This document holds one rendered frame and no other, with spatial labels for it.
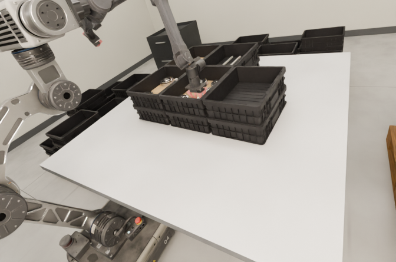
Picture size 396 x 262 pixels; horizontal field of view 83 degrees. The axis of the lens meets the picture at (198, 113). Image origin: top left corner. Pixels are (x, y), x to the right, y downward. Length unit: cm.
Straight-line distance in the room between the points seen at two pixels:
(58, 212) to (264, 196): 107
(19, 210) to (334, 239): 113
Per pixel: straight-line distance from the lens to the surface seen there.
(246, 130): 108
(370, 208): 183
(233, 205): 91
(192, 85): 116
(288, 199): 92
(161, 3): 125
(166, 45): 302
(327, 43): 276
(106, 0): 103
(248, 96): 125
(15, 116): 123
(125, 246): 157
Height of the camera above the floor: 145
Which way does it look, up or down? 32 degrees down
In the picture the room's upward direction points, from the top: 17 degrees counter-clockwise
